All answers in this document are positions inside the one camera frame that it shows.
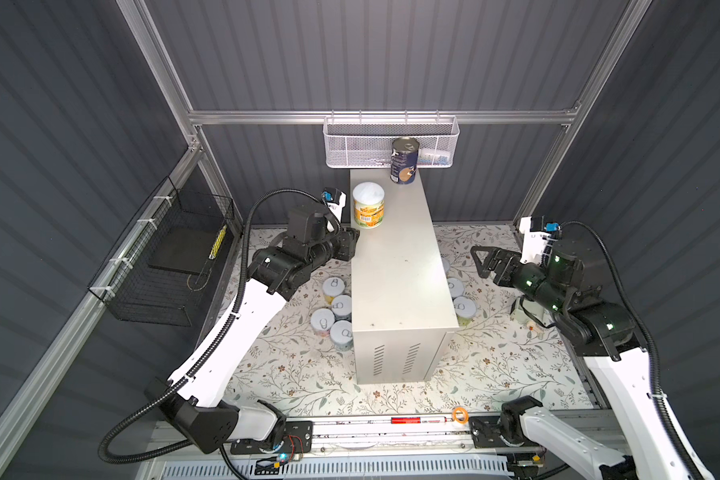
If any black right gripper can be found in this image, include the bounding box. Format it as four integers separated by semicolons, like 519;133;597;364
469;242;561;316

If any orange yellow fruit can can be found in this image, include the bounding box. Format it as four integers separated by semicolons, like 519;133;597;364
352;182;385;229

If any light teal can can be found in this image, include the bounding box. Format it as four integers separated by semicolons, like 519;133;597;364
329;320;353;352

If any dark blue tin can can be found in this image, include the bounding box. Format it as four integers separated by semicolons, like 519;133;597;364
390;137;420;185

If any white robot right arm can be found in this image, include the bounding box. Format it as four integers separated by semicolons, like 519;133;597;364
470;239;712;479

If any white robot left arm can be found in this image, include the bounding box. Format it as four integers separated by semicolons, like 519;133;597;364
159;199;359;454

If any white metal cabinet counter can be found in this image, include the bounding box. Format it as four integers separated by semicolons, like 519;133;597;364
350;169;459;385

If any green label can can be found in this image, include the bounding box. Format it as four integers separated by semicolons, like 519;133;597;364
453;296;477;327

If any pale green square dish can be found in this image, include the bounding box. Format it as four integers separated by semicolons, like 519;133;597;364
510;297;545;327

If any white top can left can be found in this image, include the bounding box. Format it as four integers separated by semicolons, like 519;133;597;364
331;294;352;321

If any pink label can left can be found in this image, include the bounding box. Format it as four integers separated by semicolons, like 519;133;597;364
310;308;335;337

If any yellow highlighter pen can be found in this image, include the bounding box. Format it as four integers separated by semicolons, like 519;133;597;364
208;225;227;260

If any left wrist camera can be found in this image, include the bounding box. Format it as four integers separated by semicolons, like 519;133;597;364
321;187;347;222

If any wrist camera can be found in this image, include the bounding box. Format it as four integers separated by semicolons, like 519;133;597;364
518;216;561;265
321;187;347;222

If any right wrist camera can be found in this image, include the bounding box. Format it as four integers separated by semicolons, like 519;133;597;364
518;216;561;265

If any white wire mesh basket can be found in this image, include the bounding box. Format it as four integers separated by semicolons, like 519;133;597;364
322;114;460;169

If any black wire wall basket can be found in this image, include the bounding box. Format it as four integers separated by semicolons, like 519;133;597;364
89;181;239;327

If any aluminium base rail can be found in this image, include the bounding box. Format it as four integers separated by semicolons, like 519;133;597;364
155;412;601;457

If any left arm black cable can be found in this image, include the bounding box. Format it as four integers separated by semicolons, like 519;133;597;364
97;188;331;465

